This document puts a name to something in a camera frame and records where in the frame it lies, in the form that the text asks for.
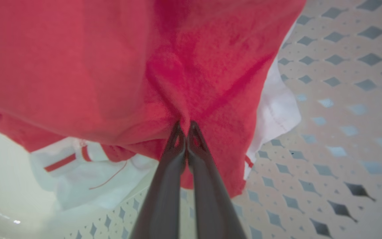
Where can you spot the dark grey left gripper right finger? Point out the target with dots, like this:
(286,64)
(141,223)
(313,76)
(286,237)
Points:
(211,199)

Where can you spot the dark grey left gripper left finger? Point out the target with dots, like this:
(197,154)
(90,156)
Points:
(164,192)

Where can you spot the red and white clothes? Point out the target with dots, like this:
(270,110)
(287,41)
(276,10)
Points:
(111,66)

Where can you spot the white garment with red stripes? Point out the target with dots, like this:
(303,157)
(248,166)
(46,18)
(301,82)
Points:
(88,181)

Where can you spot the cream perforated laundry basket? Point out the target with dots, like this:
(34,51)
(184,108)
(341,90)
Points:
(343,132)

